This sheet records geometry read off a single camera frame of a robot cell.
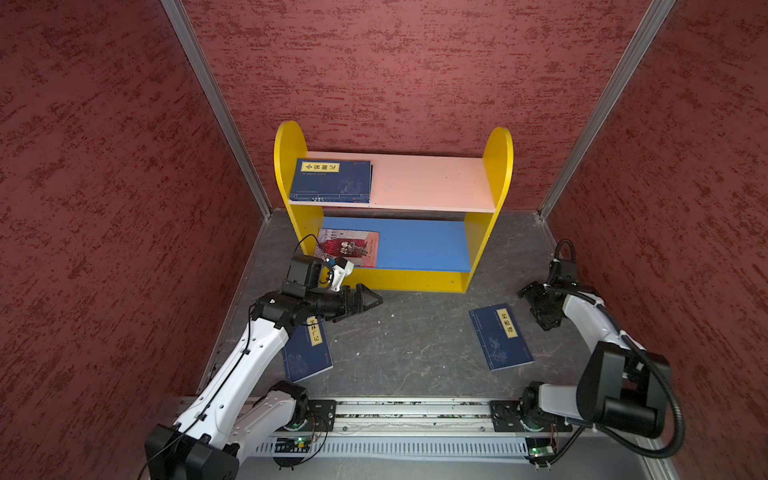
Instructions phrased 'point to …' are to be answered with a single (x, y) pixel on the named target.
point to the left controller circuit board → (292, 445)
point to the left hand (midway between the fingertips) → (370, 312)
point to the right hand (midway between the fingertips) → (522, 307)
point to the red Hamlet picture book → (360, 248)
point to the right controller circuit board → (539, 448)
